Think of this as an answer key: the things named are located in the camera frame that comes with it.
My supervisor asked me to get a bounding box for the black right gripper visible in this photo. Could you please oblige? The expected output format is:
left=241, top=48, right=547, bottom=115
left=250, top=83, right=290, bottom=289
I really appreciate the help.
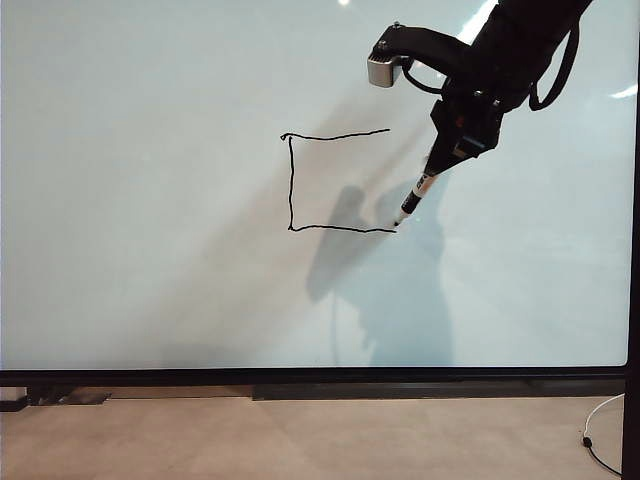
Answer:
left=427, top=89, right=505, bottom=177

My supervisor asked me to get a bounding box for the black and white marker pen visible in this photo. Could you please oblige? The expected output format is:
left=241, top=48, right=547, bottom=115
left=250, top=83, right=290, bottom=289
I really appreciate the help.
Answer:
left=393, top=169, right=442, bottom=228

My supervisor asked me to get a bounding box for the black marker line drawing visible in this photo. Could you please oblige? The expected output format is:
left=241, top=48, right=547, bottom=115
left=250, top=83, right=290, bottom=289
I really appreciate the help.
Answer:
left=279, top=128, right=399, bottom=235

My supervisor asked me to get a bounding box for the long black floor base bar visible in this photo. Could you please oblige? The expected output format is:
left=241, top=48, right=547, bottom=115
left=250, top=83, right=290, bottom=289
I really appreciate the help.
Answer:
left=251, top=381, right=626, bottom=402

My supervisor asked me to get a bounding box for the black camera cable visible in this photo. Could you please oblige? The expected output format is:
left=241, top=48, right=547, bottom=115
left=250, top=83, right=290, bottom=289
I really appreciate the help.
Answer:
left=399, top=56, right=450, bottom=95

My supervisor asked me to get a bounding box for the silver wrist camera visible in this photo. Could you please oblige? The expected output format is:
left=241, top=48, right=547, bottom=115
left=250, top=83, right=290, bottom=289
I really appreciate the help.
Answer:
left=366, top=51, right=404, bottom=89

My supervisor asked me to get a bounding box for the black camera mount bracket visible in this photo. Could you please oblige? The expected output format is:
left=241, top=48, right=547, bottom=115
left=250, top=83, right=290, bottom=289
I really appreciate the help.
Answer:
left=376, top=21, right=477, bottom=87

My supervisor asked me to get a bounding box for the black arm loop cable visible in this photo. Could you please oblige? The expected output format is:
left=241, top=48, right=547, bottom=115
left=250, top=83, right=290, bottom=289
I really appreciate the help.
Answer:
left=527, top=13, right=582, bottom=113

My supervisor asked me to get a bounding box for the white glass whiteboard black frame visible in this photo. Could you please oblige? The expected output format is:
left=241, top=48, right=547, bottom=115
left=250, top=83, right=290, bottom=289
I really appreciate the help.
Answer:
left=0, top=0, right=640, bottom=387

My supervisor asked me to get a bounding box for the white cable with black connector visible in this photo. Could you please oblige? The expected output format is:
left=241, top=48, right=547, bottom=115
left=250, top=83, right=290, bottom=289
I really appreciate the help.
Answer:
left=578, top=393, right=626, bottom=474

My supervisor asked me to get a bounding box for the black stand post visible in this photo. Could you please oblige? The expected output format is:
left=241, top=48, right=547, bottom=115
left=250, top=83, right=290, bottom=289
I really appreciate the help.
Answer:
left=619, top=0, right=640, bottom=480

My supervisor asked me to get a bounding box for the black caster bracket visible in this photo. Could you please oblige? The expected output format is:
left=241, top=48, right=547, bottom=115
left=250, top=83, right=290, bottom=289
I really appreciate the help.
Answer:
left=27, top=384, right=66, bottom=407

